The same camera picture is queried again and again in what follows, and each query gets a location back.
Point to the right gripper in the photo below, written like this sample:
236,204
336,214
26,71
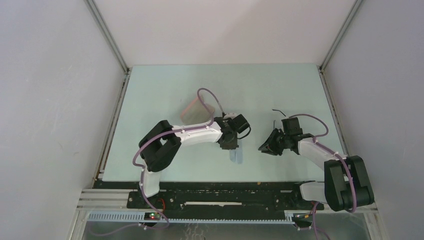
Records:
269,145

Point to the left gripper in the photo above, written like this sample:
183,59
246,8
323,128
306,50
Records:
232,145

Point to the light blue cleaning cloth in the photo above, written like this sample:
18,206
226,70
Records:
236,155

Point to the pink glasses case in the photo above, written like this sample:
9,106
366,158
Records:
197,112

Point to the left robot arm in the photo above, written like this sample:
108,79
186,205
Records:
161,144

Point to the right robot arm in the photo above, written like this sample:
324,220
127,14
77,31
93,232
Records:
346,185

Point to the black sunglasses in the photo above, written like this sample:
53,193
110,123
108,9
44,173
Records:
278,124

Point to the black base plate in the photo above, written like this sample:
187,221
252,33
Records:
228,201

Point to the aluminium frame rail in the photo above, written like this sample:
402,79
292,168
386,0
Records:
103,199

